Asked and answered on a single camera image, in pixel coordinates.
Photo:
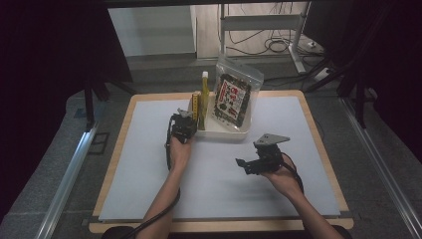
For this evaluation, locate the yellow green spout pouch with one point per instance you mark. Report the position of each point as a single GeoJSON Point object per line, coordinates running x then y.
{"type": "Point", "coordinates": [204, 99]}

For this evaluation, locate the clear seaweed snack bag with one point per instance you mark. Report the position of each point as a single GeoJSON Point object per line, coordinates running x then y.
{"type": "Point", "coordinates": [234, 96]}

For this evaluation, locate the white plastic bin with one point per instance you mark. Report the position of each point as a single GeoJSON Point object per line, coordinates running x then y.
{"type": "Point", "coordinates": [229, 134]}

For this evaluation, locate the white wall panel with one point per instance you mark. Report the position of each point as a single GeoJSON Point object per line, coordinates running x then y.
{"type": "Point", "coordinates": [152, 30]}

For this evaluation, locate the white power strip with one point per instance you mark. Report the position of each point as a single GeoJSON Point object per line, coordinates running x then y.
{"type": "Point", "coordinates": [321, 74]}

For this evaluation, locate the aluminium floor rail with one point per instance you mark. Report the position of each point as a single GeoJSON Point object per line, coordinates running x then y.
{"type": "Point", "coordinates": [381, 166]}
{"type": "Point", "coordinates": [66, 186]}

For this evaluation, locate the white metal desk frame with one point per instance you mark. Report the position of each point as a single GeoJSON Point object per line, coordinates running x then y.
{"type": "Point", "coordinates": [258, 22]}

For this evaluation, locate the black curtain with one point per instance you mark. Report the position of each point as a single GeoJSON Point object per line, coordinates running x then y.
{"type": "Point", "coordinates": [391, 66]}
{"type": "Point", "coordinates": [49, 66]}

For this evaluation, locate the person's leg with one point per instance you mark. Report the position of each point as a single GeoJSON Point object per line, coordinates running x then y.
{"type": "Point", "coordinates": [343, 233]}
{"type": "Point", "coordinates": [117, 233]}

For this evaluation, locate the white table mat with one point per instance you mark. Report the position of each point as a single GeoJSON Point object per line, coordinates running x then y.
{"type": "Point", "coordinates": [215, 199]}

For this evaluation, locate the person's right leg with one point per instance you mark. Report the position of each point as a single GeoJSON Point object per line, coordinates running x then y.
{"type": "Point", "coordinates": [343, 233]}

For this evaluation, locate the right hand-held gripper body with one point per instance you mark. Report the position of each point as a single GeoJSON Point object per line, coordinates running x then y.
{"type": "Point", "coordinates": [268, 156]}

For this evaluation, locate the person's left leg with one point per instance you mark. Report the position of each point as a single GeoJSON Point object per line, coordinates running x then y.
{"type": "Point", "coordinates": [117, 233]}

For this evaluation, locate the yellow red small box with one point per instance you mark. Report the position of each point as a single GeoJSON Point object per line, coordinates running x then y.
{"type": "Point", "coordinates": [195, 106]}

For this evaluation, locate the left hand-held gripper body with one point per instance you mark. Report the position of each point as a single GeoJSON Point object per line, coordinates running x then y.
{"type": "Point", "coordinates": [181, 127]}

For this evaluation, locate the person's left hand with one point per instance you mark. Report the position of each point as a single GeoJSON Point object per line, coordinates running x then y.
{"type": "Point", "coordinates": [180, 154]}

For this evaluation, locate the person's right hand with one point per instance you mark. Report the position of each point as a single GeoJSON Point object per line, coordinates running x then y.
{"type": "Point", "coordinates": [283, 181]}

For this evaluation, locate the black metal stand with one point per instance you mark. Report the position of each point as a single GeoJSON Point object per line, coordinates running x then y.
{"type": "Point", "coordinates": [360, 99]}
{"type": "Point", "coordinates": [89, 99]}

